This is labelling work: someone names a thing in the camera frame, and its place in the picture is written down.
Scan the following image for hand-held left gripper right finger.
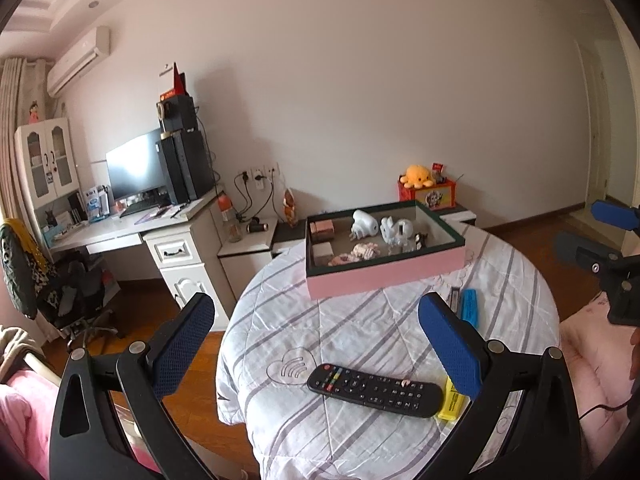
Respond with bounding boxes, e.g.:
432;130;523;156
417;291;583;480

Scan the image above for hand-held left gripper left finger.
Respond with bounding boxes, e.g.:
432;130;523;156
49;291;221;480

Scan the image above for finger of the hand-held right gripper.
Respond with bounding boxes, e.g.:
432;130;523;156
590;199;640;233
554;231;626;273

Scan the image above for pink storage box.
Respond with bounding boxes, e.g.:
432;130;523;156
305;200;467;301

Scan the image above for white bunny lamp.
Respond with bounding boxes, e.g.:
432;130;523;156
380;216;413;247

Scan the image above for white plastic plug-in device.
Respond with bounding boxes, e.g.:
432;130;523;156
349;209;378;241

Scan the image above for blue plastic case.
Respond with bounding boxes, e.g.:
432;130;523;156
459;288;482;331

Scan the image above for yellow highlighter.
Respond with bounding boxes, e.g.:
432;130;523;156
435;377;468;421

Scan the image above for white door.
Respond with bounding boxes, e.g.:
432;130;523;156
575;35;613;211

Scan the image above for white striped quilt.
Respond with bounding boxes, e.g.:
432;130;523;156
215;220;561;480

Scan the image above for black remote control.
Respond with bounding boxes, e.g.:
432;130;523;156
306;362;445;419

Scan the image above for white desk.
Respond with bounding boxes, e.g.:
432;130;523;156
47;192;236;321

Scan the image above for white black nightstand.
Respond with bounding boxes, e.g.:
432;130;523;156
217;217;307;306

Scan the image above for black keyboard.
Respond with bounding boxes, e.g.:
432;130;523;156
120;202;171;218

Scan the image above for red printed box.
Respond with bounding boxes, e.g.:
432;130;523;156
397;180;457;209

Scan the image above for pink bedsheet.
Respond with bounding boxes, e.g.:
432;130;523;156
0;367;151;480

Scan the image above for black office chair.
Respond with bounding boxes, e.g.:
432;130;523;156
0;220;126;351

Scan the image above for blue white boxes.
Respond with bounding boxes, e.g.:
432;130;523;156
85;186;110;221

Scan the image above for yellow octopus plush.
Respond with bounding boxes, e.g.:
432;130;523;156
401;165;435;190

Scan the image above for black computer tower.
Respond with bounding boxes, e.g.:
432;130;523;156
159;130;215;202

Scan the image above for black computer monitor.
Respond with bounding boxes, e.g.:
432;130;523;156
105;129;168;203

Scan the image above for white glass-door cabinet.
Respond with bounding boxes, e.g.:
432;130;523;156
14;117;81;211

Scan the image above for black speaker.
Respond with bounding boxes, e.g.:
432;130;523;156
156;95;198;133

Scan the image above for red white card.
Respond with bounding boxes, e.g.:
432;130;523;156
158;62;188;100

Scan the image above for beige curtain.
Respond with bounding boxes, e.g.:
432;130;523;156
0;57;53;221

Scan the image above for white air conditioner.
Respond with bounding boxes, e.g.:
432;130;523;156
46;26;111;98

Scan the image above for black cable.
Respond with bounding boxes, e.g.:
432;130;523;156
577;395;633;421

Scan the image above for white wall sockets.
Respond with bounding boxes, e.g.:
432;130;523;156
239;161;280;188

